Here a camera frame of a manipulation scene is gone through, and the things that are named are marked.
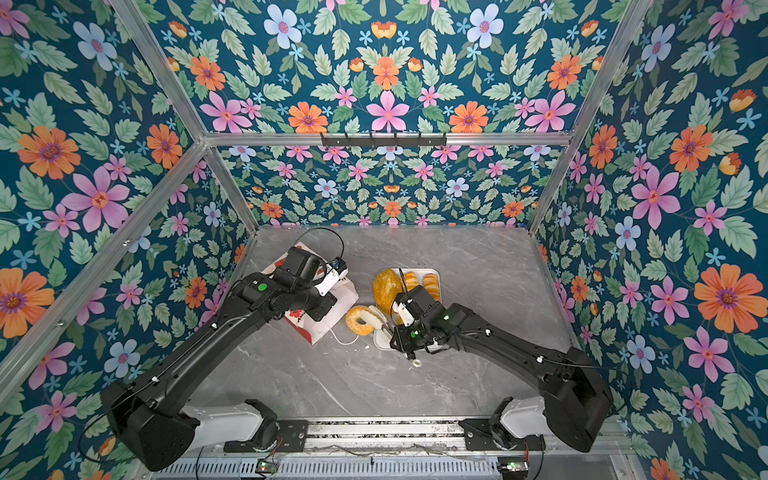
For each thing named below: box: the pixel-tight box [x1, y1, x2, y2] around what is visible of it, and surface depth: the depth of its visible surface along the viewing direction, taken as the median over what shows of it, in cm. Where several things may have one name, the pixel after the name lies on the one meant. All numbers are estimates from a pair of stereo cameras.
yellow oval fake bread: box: [373, 268, 403, 315], surface depth 97 cm
